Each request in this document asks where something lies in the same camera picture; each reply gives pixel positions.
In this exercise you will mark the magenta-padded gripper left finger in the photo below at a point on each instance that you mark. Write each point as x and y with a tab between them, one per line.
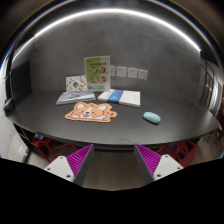
61	166

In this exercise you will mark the white ceiling light strip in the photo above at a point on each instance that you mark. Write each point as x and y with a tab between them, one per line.
110	11

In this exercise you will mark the red metal chair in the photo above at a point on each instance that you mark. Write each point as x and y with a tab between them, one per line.
45	146
181	152

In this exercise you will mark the black-framed glass door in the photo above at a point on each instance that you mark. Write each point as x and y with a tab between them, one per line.
210	88

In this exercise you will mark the green menu display stand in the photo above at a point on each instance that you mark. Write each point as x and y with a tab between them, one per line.
97	73

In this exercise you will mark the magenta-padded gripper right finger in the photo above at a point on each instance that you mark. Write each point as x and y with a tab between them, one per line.
165	166

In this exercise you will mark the white sticker sheet card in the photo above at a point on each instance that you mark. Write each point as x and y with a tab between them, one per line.
76	83

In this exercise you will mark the white wall socket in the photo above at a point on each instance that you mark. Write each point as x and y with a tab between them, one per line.
112	70
143	74
132	72
121	71

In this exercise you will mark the white book with blue band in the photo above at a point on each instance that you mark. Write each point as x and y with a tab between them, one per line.
125	97

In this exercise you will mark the orange corgi-shaped mouse pad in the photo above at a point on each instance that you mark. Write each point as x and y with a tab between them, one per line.
90	112

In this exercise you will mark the grey cover book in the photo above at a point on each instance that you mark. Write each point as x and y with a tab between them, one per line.
75	97

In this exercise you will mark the mint green computer mouse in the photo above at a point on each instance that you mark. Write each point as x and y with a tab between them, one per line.
152	117

